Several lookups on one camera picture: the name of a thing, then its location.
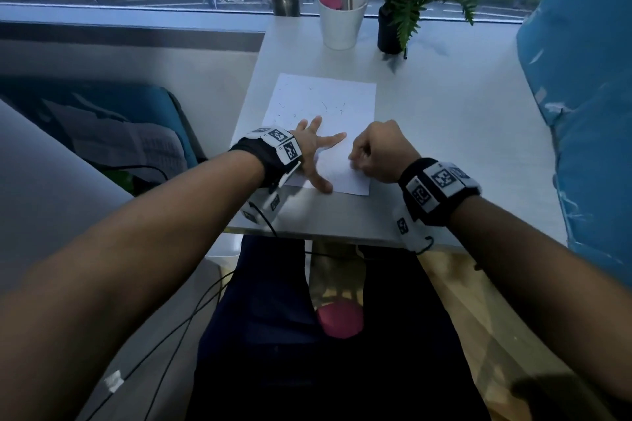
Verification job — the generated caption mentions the black floor cable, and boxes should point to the black floor cable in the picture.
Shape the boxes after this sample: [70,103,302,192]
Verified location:
[84,270,236,421]

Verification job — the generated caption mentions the person's dark trousers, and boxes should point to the person's dark trousers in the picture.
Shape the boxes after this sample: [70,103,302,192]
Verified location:
[185,234,492,421]

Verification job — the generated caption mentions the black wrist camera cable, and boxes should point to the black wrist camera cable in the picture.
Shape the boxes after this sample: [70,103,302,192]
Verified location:
[246,201,435,261]

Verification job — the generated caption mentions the black right wrist camera band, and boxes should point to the black right wrist camera band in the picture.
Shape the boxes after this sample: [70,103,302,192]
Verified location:
[392,157,483,254]

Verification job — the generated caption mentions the white cup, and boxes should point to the white cup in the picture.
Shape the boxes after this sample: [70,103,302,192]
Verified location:
[317,0,370,51]

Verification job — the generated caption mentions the blue patterned cushion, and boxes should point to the blue patterned cushion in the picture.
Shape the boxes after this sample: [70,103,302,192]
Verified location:
[515,0,632,286]

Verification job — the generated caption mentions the green potted fern black pot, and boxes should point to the green potted fern black pot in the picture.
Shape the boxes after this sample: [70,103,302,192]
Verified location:
[355,0,479,59]

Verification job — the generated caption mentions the white plastic bin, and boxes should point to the white plastic bin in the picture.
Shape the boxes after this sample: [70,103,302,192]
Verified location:
[205,233,244,261]

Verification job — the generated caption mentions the person's right hand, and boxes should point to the person's right hand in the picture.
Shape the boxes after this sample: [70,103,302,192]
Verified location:
[348,119,421,185]

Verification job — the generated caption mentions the grey printed paper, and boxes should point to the grey printed paper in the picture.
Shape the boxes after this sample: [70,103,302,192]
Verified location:
[41,99,188,182]

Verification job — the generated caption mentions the pink slipper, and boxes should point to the pink slipper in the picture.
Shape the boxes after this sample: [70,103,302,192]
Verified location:
[315,299,365,339]

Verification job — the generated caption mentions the person's left forearm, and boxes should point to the person's left forearm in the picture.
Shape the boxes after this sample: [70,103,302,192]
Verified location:
[0,150,265,421]

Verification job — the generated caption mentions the white paper sheet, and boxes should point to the white paper sheet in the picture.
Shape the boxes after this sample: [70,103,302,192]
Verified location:
[260,72,377,197]

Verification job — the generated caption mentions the black wrist camera band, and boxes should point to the black wrist camera band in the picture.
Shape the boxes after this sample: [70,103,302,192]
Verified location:
[229,125,303,227]
[392,157,483,254]

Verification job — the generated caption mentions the person's right forearm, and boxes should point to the person's right forearm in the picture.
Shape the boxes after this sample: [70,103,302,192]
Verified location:
[449,194,632,402]

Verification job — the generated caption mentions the person's left hand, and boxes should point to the person's left hand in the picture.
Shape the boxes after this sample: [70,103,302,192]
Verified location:
[290,115,348,195]

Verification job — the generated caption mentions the teal chair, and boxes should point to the teal chair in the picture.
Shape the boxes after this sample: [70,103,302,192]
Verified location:
[0,78,208,168]

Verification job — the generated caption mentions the black left wrist camera band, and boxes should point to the black left wrist camera band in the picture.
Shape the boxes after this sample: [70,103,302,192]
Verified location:
[229,125,303,227]

